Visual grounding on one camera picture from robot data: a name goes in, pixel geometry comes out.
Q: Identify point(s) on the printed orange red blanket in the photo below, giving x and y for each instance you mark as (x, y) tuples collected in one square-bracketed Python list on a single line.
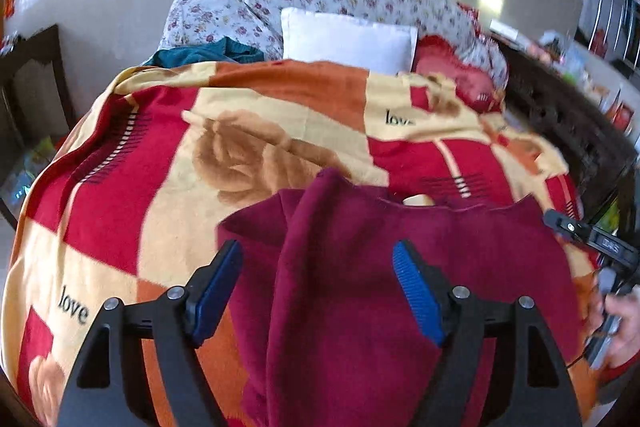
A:
[(125, 207)]

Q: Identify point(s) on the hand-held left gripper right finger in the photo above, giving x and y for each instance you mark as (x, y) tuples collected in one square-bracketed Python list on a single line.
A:
[(417, 297)]

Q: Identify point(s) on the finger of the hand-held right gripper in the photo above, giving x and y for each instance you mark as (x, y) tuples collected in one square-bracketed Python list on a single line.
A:
[(562, 222)]

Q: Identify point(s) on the teal cloth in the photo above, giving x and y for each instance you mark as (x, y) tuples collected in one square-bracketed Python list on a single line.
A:
[(200, 54)]

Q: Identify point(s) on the white pillow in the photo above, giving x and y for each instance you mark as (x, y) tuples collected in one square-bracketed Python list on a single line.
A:
[(345, 39)]

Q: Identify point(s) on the red ruffled pillow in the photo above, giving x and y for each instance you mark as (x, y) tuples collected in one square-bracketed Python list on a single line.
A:
[(470, 82)]

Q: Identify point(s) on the person's right hand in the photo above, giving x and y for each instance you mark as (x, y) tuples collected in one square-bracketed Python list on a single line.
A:
[(630, 332)]

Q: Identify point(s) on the dark wooden side table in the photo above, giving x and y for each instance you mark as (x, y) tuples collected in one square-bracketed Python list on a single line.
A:
[(45, 47)]

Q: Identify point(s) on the dark wooden headboard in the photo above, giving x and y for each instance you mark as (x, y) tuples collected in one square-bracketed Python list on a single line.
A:
[(565, 117)]

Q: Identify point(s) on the maroon fleece garment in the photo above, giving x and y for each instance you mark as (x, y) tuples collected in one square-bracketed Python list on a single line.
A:
[(350, 267)]

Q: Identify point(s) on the colourful box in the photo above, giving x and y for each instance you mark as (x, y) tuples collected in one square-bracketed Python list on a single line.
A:
[(27, 172)]

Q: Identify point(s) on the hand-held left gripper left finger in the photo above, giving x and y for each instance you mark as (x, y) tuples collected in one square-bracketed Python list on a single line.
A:
[(217, 292)]

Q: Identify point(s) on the metal rack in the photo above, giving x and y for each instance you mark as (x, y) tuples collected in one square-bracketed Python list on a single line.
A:
[(612, 17)]

